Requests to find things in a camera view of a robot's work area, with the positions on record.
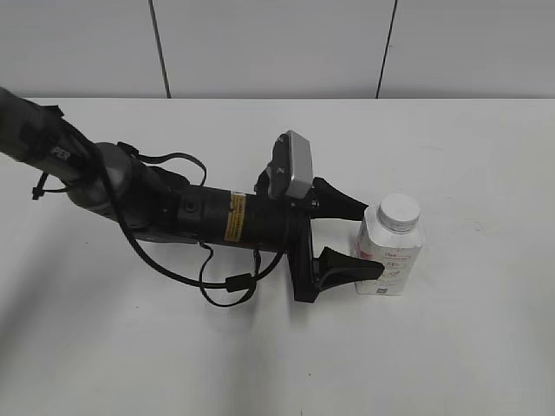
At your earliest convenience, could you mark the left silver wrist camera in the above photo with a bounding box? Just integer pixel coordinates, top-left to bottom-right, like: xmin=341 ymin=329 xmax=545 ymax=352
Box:
xmin=265 ymin=130 xmax=314 ymax=199

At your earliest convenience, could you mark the white plastic bottle cap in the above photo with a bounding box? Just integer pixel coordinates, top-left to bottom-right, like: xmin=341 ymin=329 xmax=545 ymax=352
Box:
xmin=376 ymin=193 xmax=421 ymax=233

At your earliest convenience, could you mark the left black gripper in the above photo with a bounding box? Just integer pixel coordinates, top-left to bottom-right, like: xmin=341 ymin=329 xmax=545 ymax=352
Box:
xmin=254 ymin=171 xmax=386 ymax=303

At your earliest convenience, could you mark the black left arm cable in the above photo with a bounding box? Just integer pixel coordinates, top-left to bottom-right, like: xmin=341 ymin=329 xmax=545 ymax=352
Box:
xmin=100 ymin=141 xmax=284 ymax=307

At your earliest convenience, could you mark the white yili changqing bottle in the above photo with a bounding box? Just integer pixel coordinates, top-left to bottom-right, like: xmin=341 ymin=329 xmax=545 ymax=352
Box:
xmin=354 ymin=203 xmax=424 ymax=296

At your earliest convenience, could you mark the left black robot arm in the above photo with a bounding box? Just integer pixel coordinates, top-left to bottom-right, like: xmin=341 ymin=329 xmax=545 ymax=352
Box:
xmin=1 ymin=90 xmax=384 ymax=302

